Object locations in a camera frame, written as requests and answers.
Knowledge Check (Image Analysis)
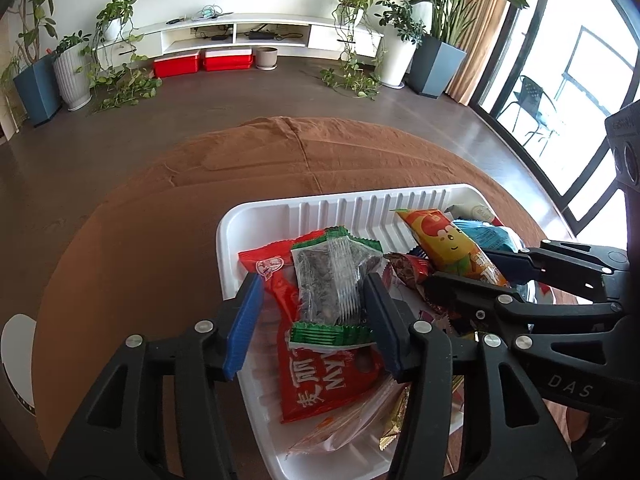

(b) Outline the white planter right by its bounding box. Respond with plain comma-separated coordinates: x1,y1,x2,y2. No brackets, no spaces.
375,34,416,89

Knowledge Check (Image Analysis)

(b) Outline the blue planter right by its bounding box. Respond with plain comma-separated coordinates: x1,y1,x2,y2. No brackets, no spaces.
408,35,466,99

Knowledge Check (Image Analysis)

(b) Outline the trailing pothos plant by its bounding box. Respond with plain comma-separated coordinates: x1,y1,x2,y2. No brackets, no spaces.
82,0,162,112

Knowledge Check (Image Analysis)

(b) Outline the beige curtain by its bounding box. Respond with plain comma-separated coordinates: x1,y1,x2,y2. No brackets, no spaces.
446,0,510,105

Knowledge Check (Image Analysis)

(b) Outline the orange cartoon snack packet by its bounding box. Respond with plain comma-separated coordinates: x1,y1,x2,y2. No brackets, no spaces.
395,209,509,287

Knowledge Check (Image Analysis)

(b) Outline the red Mylikes snack bag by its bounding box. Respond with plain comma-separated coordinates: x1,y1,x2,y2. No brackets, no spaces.
239,229,386,424

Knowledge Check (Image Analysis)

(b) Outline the red storage box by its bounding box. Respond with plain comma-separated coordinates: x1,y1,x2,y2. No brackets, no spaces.
201,48,254,72
153,51,200,78

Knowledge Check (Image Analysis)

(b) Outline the blue planter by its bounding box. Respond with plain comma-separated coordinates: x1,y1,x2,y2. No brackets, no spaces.
13,54,62,127
408,35,466,99

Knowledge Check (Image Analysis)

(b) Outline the right red storage box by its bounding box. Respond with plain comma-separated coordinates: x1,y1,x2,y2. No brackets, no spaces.
201,48,254,72

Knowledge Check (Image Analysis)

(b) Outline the blue snack packet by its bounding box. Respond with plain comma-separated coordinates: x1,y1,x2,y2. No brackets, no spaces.
452,219,525,252

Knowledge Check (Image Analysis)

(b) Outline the gold snack packet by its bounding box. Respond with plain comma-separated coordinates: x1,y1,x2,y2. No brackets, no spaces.
378,384,411,452

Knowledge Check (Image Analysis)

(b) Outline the white tv cabinet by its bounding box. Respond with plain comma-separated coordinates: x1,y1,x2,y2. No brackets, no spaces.
98,12,384,61

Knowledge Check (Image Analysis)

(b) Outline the blue planter left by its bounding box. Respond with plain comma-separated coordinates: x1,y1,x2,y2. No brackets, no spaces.
13,54,62,127

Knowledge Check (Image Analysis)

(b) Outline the left red storage box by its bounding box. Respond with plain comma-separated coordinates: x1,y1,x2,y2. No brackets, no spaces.
153,51,200,78

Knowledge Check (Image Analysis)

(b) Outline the small beige pot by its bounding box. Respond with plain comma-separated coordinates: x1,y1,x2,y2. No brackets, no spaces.
254,47,278,70

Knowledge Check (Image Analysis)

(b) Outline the green sunflower seed packet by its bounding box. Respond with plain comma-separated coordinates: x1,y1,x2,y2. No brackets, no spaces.
288,226,384,353

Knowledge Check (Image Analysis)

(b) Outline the balcony chair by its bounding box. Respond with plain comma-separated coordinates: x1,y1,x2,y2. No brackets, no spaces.
497,75,559,155

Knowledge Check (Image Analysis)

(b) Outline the white round stool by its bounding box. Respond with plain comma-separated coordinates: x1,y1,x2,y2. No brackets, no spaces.
1,313,37,415

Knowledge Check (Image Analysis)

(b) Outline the white clear snack packet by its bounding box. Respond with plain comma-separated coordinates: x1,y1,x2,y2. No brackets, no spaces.
445,204,503,226

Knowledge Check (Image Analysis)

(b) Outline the white ribbed planter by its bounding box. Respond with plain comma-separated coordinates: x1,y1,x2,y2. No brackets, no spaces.
53,44,92,112

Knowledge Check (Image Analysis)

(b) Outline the white plastic tray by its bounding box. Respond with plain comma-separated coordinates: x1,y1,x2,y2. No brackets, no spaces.
217,184,500,479

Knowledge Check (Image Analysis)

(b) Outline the dark red snack packet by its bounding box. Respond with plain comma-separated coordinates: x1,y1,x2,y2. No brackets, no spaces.
385,252,434,289

